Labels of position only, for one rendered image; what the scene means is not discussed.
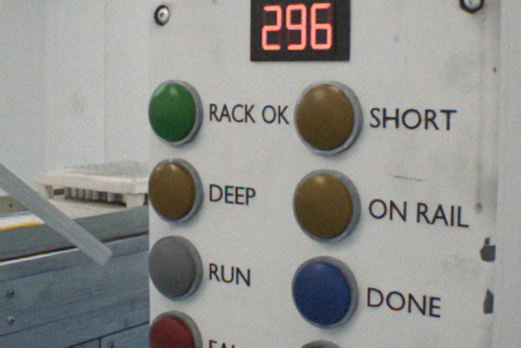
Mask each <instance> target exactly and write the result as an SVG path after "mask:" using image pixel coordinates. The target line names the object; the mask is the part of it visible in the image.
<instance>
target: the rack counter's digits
mask: <svg viewBox="0 0 521 348"><path fill-rule="evenodd" d="M334 6H335V1H326V2H310V3H295V4H279V5H278V4H263V5H260V51H306V50H334Z"/></svg>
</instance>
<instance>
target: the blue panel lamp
mask: <svg viewBox="0 0 521 348"><path fill-rule="evenodd" d="M293 295H294V300H295V302H296V304H297V306H298V308H299V310H300V311H301V313H302V314H303V315H304V316H305V317H306V318H307V319H310V320H311V321H313V322H315V323H317V324H319V325H326V326H328V325H333V324H336V323H338V322H340V321H341V320H342V319H343V318H344V317H345V316H346V315H347V313H348V311H349V310H350V306H351V301H352V293H351V289H350V285H349V283H348V281H347V279H346V277H345V275H344V274H343V272H342V271H341V270H340V269H339V268H338V267H336V266H335V265H333V264H331V263H329V262H325V261H313V262H310V263H308V264H306V265H305V266H304V267H303V268H302V269H301V270H300V272H299V273H298V274H297V276H296V278H295V283H294V287H293Z"/></svg>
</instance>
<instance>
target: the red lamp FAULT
mask: <svg viewBox="0 0 521 348"><path fill-rule="evenodd" d="M150 344H151V348H195V347H194V337H193V335H192V332H191V331H190V329H189V328H188V326H187V325H186V324H185V323H184V322H183V321H181V320H180V319H178V318H177V317H176V316H173V315H166V316H163V317H160V318H158V319H157V320H156V322H155V323H154V325H153V326H152V329H151V331H150Z"/></svg>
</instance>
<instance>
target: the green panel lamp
mask: <svg viewBox="0 0 521 348"><path fill-rule="evenodd" d="M194 116H195V111H194V99H193V97H192V95H191V93H190V92H189V91H188V90H187V88H184V87H182V86H180V85H178V84H167V85H165V86H163V87H161V88H159V89H158V90H157V91H156V92H155V93H154V94H153V96H152V98H151V100H150V104H149V120H150V124H151V126H152V128H153V130H154V132H155V133H156V134H157V136H159V137H160V138H161V139H163V140H165V141H169V142H178V141H182V140H184V139H185V138H186V137H187V136H188V135H189V134H190V133H191V131H192V129H193V127H194Z"/></svg>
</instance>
